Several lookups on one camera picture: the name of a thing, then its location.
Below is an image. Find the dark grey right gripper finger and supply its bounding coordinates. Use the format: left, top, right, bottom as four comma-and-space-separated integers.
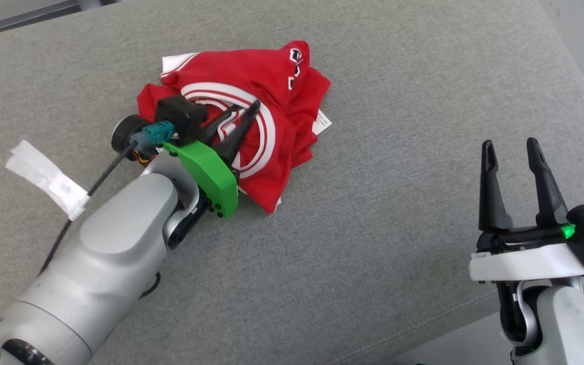
478, 140, 514, 233
526, 137, 570, 228

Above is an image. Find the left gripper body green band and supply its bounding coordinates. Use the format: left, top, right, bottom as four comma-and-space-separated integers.
163, 141, 240, 219

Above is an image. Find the red white basketball jersey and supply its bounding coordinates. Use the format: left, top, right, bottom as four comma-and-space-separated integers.
136, 40, 333, 215

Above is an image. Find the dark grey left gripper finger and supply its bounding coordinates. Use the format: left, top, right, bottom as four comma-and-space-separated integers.
199, 105, 242, 146
218, 99, 262, 166

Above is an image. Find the teal left camera connector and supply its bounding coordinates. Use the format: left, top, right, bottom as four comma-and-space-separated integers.
142, 120, 175, 148

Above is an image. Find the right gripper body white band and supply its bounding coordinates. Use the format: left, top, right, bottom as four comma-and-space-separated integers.
469, 225, 584, 283

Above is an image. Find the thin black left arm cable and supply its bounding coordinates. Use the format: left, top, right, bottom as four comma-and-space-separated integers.
38, 143, 140, 277

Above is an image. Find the white paper cable label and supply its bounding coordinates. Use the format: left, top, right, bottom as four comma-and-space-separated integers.
5, 140, 91, 222

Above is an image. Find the dark grey metal bar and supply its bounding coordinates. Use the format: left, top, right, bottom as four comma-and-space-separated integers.
0, 0, 121, 41

